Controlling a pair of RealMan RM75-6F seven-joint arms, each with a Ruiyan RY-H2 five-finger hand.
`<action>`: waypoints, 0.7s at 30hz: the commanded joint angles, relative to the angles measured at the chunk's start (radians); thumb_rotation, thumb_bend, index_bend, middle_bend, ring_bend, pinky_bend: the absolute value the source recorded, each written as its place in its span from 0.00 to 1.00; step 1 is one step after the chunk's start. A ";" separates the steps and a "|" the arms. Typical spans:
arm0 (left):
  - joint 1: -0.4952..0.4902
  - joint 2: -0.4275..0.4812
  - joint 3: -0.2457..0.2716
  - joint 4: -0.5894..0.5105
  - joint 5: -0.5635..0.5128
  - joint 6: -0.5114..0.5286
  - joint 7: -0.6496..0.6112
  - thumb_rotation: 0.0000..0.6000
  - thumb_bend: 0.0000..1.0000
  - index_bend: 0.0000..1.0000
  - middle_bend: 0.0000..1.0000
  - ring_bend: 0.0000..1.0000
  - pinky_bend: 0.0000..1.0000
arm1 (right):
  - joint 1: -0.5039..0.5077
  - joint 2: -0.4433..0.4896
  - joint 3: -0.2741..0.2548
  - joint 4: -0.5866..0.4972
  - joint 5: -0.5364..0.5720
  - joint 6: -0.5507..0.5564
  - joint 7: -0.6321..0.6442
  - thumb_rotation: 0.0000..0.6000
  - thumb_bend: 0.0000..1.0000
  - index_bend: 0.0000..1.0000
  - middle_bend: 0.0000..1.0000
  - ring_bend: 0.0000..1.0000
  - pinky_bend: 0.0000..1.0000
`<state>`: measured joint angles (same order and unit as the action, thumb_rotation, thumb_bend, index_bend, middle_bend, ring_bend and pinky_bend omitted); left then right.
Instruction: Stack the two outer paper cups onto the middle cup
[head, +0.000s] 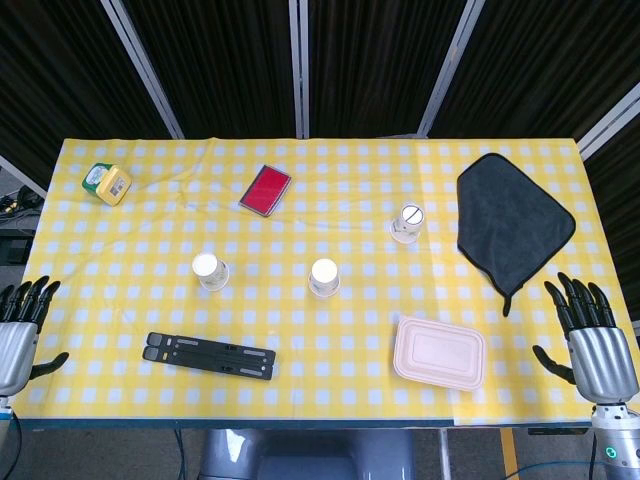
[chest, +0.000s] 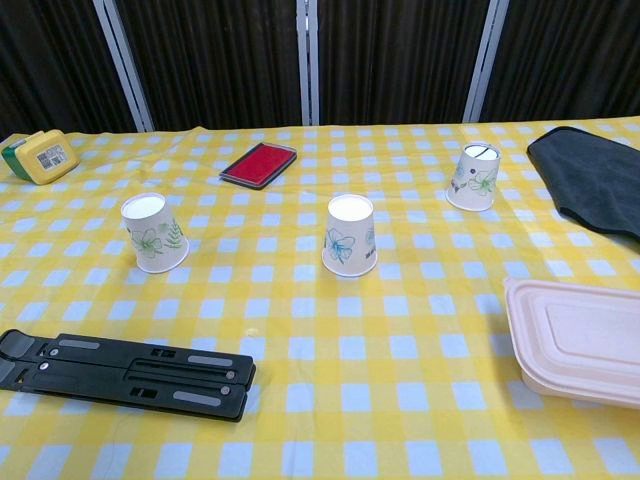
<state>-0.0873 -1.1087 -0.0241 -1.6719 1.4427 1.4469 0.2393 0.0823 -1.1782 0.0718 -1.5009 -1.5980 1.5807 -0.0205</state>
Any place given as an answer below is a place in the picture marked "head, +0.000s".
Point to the black folding stand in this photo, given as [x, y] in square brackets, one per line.
[210, 356]

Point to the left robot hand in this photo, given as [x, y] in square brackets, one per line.
[17, 350]

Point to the grey metal partition frame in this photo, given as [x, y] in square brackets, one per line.
[165, 112]
[301, 100]
[449, 65]
[22, 177]
[610, 119]

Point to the pink lunch box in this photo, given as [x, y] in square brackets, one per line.
[440, 352]

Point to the black ribbed partition panel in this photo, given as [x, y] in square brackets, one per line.
[60, 75]
[380, 65]
[225, 70]
[550, 65]

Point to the green yellow tub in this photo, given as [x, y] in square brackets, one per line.
[107, 186]

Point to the red flat case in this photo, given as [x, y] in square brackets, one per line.
[265, 191]

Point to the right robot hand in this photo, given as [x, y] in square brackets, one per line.
[602, 360]

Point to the yellow checked tablecloth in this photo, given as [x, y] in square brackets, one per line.
[320, 350]

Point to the paper cup with line mark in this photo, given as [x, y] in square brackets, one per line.
[408, 224]

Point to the white table leg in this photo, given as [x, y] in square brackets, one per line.
[444, 455]

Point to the dark grey cloth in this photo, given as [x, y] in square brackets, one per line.
[505, 215]

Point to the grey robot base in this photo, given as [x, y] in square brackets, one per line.
[305, 457]

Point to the white paper cup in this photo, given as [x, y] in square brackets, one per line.
[210, 272]
[324, 278]

